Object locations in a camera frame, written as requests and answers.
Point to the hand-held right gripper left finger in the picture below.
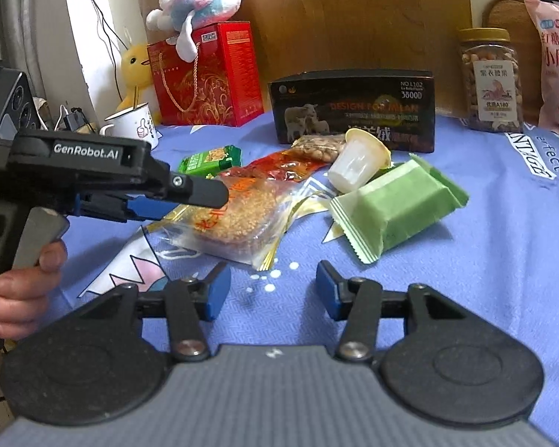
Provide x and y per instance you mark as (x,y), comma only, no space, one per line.
(219,291)

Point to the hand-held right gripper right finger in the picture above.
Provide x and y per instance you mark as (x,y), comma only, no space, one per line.
(328,293)

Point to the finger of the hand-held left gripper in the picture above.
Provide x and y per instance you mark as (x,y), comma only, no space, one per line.
(158,208)
(200,193)

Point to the small green snack packet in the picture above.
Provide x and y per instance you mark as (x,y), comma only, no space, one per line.
(209,158)

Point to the clear sesame cake packet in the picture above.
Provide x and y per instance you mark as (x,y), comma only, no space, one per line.
(242,216)

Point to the red snack packet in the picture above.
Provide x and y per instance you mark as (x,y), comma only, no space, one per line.
(284,167)

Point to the green cake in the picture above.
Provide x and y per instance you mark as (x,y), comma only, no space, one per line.
(400,200)

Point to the clear peanut packet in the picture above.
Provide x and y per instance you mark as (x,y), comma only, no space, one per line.
(319,146)

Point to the white jelly cup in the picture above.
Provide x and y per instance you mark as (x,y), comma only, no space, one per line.
(354,167)

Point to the black sheep-print box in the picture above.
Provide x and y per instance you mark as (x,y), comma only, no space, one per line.
(354,102)

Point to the person's left hand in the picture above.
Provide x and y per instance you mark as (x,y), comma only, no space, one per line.
(23,302)

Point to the black power adapter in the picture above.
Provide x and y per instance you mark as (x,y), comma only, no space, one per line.
(77,121)

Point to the white enamel mug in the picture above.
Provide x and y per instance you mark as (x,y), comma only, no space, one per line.
(137,128)

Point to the red gift box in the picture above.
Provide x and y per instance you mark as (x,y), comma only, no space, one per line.
(223,84)

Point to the yellow duck plush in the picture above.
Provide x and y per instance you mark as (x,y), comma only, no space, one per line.
(137,65)

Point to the blue printed cloth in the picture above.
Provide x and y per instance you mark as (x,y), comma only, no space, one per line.
(494,242)

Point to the wood-grain board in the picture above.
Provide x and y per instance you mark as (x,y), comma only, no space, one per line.
(354,18)

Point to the clear nut jar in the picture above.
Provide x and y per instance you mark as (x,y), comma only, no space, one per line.
(491,79)

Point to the pink snack bag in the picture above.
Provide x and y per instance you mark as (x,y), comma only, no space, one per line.
(556,56)

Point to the wooden cutting board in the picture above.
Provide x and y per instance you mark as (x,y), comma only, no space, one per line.
(507,14)

